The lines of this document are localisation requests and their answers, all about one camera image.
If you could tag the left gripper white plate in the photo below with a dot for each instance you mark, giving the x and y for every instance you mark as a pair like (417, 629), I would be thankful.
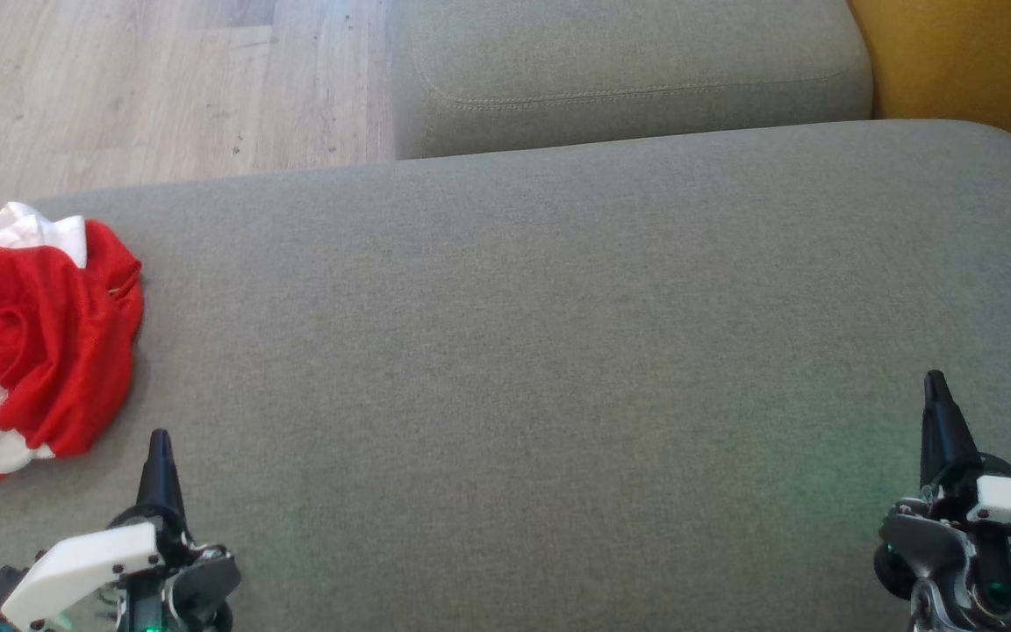
(84, 562)

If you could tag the red white-trimmed sports jersey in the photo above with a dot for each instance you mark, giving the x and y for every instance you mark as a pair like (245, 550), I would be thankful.
(49, 333)

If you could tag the large yellow sofa back cushion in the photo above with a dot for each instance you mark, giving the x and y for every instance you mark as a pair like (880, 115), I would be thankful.
(971, 53)

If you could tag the grey stitched sofa seat cushion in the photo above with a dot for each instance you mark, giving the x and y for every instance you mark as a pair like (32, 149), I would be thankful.
(628, 61)

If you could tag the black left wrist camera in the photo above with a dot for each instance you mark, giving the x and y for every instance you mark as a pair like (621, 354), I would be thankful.
(1, 590)

